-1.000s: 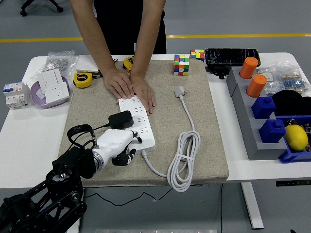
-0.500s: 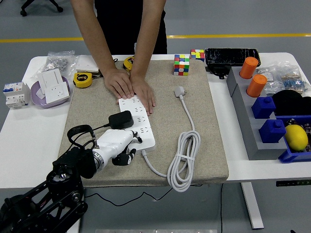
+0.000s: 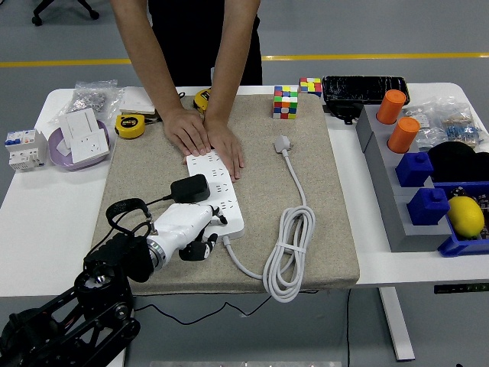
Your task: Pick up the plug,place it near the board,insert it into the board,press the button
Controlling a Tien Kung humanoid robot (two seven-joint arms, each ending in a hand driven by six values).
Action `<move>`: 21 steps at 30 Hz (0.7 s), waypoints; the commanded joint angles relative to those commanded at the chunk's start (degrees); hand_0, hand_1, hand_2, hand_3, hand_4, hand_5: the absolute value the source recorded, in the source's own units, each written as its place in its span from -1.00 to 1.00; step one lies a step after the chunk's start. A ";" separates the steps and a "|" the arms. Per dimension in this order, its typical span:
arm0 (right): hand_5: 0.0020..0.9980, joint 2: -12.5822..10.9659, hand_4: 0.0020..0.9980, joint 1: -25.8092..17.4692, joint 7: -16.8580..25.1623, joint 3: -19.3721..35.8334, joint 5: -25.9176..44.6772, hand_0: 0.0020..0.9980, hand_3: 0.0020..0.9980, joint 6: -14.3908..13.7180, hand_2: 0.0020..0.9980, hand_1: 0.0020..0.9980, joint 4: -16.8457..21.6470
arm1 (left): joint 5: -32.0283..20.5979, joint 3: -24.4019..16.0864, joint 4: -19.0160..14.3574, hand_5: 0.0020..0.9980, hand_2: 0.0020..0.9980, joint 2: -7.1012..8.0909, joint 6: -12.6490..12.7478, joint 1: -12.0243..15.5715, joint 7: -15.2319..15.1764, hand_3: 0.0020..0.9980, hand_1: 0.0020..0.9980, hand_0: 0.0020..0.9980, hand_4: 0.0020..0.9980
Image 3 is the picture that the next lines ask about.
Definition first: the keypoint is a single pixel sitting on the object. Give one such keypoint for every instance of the grey-brown fabric mat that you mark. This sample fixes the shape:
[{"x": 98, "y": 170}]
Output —
[{"x": 244, "y": 260}]

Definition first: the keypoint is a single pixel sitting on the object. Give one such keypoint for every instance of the black round cloth object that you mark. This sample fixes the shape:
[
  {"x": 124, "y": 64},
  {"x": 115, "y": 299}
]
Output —
[{"x": 454, "y": 160}]

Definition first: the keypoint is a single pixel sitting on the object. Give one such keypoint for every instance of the purple bowl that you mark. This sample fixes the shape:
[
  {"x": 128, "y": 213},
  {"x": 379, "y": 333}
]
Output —
[{"x": 61, "y": 160}]

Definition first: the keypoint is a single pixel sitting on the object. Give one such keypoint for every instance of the small Rubik's cube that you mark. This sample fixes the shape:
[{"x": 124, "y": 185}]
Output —
[{"x": 310, "y": 87}]

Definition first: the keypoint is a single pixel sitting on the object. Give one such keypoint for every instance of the white power strip board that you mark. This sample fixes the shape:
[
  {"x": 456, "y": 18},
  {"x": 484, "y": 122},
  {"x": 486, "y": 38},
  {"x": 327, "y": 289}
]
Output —
[{"x": 200, "y": 168}]

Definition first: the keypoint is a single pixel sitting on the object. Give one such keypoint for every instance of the small black clip device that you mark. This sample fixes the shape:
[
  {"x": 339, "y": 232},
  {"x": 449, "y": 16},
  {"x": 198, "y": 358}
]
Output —
[{"x": 344, "y": 111}]

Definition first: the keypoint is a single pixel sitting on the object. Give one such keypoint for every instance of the black table control panel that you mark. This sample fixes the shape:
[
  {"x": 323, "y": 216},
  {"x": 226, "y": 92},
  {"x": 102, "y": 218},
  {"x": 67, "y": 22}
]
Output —
[{"x": 458, "y": 288}]

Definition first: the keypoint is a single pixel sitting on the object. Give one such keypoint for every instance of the blue block with knob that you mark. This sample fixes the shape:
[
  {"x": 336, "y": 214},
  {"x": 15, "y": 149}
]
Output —
[
  {"x": 414, "y": 170},
  {"x": 428, "y": 208}
]

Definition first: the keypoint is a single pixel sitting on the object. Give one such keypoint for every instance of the black office chair base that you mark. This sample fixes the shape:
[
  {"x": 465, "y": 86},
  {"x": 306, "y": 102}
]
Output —
[{"x": 65, "y": 7}]

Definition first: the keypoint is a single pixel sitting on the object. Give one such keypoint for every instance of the clear bag of resistors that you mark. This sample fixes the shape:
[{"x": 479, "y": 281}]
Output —
[{"x": 464, "y": 130}]

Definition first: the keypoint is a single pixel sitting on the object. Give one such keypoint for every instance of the person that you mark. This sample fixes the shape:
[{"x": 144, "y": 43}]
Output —
[{"x": 191, "y": 34}]

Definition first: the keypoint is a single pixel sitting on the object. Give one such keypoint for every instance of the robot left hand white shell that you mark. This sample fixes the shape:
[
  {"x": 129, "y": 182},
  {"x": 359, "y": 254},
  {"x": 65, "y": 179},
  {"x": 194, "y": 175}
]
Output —
[{"x": 183, "y": 223}]

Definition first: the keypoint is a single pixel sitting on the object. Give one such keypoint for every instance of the clear bag of metal parts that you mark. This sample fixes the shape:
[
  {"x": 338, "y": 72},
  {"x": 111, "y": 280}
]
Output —
[{"x": 89, "y": 98}]

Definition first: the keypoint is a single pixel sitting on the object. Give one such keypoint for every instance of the white wall socket outlet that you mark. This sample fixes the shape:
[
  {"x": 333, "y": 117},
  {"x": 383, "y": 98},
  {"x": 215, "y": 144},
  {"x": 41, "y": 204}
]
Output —
[{"x": 89, "y": 147}]

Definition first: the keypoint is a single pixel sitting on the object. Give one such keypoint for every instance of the person's left hand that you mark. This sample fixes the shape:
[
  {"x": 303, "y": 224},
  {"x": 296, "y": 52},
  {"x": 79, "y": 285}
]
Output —
[{"x": 226, "y": 147}]

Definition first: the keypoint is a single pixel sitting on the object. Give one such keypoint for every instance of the yellow tape measure black label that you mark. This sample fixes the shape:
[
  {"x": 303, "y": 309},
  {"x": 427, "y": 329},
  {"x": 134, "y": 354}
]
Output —
[{"x": 130, "y": 125}]

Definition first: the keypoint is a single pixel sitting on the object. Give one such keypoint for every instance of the glossy black tray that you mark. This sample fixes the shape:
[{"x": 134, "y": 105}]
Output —
[{"x": 359, "y": 89}]

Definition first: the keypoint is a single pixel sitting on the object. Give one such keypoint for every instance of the large Rubik's cube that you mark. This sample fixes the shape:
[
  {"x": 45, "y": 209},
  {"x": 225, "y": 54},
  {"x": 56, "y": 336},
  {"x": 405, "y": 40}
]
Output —
[{"x": 285, "y": 102}]

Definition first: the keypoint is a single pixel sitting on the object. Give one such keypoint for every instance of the black power adapter plug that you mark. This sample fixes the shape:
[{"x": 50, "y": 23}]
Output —
[{"x": 189, "y": 189}]

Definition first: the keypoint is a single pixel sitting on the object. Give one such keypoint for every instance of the grey stepped block holder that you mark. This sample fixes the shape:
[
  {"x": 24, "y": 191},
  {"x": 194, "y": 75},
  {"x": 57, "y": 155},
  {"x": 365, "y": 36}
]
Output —
[{"x": 386, "y": 183}]

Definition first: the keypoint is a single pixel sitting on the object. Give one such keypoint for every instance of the blue plastic bin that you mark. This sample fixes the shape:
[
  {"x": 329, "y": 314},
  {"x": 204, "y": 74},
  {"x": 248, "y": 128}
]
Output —
[{"x": 458, "y": 248}]

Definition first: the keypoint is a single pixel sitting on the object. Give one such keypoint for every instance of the person's left forearm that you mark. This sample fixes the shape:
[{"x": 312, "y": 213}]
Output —
[{"x": 233, "y": 65}]

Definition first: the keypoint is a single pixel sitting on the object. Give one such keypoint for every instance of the clear bag of small parts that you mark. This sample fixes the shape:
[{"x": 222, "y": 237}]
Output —
[{"x": 428, "y": 134}]

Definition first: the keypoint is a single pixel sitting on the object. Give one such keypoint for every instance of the white switch panel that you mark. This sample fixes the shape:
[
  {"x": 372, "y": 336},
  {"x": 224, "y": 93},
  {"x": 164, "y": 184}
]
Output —
[{"x": 78, "y": 122}]

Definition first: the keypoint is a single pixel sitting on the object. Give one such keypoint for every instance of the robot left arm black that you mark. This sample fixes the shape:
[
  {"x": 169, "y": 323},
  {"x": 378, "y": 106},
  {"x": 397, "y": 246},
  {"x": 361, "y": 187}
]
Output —
[{"x": 114, "y": 256}]

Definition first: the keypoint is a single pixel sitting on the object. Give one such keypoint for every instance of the white wall switch plate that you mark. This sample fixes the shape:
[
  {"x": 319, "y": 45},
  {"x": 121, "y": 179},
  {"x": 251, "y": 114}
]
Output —
[{"x": 135, "y": 100}]

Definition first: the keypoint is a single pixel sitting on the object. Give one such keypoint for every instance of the person's right hand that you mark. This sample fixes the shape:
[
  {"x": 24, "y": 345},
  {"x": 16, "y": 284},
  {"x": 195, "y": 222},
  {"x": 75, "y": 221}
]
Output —
[{"x": 187, "y": 130}]

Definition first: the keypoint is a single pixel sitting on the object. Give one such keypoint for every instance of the person's right forearm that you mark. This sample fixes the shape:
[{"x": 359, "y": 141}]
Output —
[{"x": 145, "y": 53}]

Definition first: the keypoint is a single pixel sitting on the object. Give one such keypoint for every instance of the orange cylinder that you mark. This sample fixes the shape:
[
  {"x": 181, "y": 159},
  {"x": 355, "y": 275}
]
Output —
[
  {"x": 403, "y": 135},
  {"x": 390, "y": 107}
]

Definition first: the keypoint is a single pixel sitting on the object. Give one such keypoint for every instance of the yellow lemon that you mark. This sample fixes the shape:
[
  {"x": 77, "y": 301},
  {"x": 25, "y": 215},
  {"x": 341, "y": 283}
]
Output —
[{"x": 465, "y": 217}]

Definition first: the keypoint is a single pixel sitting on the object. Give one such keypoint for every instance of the white blue circuit breaker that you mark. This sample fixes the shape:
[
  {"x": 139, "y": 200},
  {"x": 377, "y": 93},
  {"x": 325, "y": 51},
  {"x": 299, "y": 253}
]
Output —
[{"x": 24, "y": 151}]

